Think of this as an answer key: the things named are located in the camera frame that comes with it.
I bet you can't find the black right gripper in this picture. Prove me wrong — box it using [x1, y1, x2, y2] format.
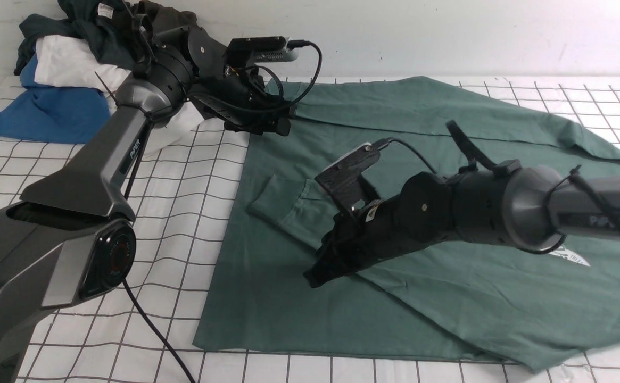
[303, 187, 411, 288]

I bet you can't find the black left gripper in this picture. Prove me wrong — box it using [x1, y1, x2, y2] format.
[190, 64, 291, 137]

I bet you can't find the green long-sleeve top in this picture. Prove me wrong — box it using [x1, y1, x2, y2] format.
[193, 76, 620, 372]

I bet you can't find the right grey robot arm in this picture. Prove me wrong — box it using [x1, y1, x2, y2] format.
[303, 161, 620, 288]

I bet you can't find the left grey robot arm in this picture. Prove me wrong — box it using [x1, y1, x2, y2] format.
[0, 27, 306, 382]

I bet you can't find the white grid table cloth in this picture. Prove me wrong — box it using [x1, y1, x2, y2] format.
[0, 77, 620, 382]

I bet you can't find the dark olive garment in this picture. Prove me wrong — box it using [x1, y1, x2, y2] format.
[130, 1, 201, 36]

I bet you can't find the dark teal garment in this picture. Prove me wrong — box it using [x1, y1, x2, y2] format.
[13, 1, 136, 76]

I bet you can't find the blue garment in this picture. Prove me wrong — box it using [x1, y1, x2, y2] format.
[0, 56, 111, 145]

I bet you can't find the white garment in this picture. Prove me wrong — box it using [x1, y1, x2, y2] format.
[35, 36, 209, 160]

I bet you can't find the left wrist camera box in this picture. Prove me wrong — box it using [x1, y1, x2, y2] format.
[225, 36, 299, 68]

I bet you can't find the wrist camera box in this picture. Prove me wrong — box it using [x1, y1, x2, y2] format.
[315, 143, 381, 215]
[225, 36, 299, 68]

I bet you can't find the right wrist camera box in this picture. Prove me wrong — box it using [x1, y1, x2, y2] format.
[315, 143, 381, 215]

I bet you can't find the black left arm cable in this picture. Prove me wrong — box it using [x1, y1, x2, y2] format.
[121, 40, 324, 383]

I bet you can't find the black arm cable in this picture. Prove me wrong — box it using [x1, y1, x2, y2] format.
[376, 137, 620, 261]
[121, 40, 324, 383]

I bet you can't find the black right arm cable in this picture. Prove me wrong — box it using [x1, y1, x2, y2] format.
[376, 137, 620, 261]

